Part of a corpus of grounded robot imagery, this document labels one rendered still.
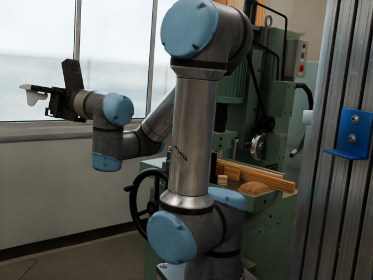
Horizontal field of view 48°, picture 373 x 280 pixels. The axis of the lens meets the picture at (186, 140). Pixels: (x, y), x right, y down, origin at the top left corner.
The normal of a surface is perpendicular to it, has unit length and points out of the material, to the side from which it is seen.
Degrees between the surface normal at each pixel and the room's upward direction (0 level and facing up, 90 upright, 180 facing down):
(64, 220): 90
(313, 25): 90
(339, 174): 90
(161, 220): 97
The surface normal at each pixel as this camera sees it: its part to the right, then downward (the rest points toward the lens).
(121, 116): 0.78, 0.17
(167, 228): -0.62, 0.22
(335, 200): -0.90, 0.00
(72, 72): 0.76, -0.31
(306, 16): -0.76, 0.06
